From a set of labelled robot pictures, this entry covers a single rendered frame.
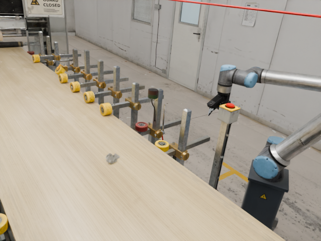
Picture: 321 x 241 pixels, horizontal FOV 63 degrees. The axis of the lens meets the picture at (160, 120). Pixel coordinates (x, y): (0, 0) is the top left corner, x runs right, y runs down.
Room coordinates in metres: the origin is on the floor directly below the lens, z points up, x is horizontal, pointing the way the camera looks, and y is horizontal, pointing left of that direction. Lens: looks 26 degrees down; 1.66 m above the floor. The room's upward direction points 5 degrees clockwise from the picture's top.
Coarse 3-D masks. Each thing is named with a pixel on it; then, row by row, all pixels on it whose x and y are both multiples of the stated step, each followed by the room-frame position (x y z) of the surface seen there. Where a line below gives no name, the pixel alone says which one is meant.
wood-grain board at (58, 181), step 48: (0, 96) 1.73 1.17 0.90; (48, 96) 1.82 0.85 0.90; (0, 144) 1.12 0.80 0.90; (48, 144) 1.16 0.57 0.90; (96, 144) 1.21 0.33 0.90; (144, 144) 1.25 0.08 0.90; (0, 192) 0.79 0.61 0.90; (48, 192) 0.81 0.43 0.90; (96, 192) 0.84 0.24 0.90; (144, 192) 0.87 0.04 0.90; (192, 192) 0.90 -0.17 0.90; (48, 240) 0.59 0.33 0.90; (96, 240) 0.61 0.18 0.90; (144, 240) 0.63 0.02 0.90; (192, 240) 0.65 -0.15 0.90; (240, 240) 0.67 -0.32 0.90
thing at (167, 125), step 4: (172, 120) 1.68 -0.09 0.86; (176, 120) 1.69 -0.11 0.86; (180, 120) 1.70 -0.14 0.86; (160, 124) 1.60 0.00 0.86; (164, 124) 1.61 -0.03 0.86; (168, 124) 1.62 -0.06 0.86; (172, 124) 1.65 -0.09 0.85; (176, 124) 1.67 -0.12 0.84; (148, 128) 1.53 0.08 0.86; (160, 128) 1.58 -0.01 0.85; (164, 128) 1.60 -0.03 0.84; (140, 132) 1.46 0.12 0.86; (144, 132) 1.48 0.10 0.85; (148, 132) 1.51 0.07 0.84
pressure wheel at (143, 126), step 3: (138, 123) 1.49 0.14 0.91; (141, 123) 1.49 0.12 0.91; (144, 123) 1.50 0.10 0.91; (135, 126) 1.47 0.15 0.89; (138, 126) 1.45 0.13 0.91; (141, 126) 1.46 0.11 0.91; (144, 126) 1.46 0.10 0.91; (147, 126) 1.47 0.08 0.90; (135, 129) 1.47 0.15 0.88; (138, 129) 1.45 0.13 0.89; (141, 129) 1.45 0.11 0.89; (144, 129) 1.45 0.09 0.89; (147, 129) 1.48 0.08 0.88
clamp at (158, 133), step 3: (147, 123) 1.58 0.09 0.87; (150, 123) 1.58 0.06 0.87; (150, 126) 1.54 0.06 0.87; (150, 129) 1.51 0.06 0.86; (153, 129) 1.50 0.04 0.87; (159, 129) 1.51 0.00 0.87; (150, 132) 1.51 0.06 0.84; (153, 132) 1.49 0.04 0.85; (156, 132) 1.48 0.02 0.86; (159, 132) 1.48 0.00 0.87; (153, 135) 1.49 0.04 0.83; (156, 135) 1.47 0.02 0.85; (159, 135) 1.48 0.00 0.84
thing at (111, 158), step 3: (108, 153) 1.11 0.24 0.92; (108, 156) 1.09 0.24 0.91; (111, 156) 1.08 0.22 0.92; (114, 156) 1.09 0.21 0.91; (117, 156) 1.10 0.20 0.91; (108, 159) 1.06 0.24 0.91; (111, 159) 1.07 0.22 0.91; (114, 159) 1.07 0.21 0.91; (108, 162) 1.05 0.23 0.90; (111, 162) 1.05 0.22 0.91; (114, 162) 1.06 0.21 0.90
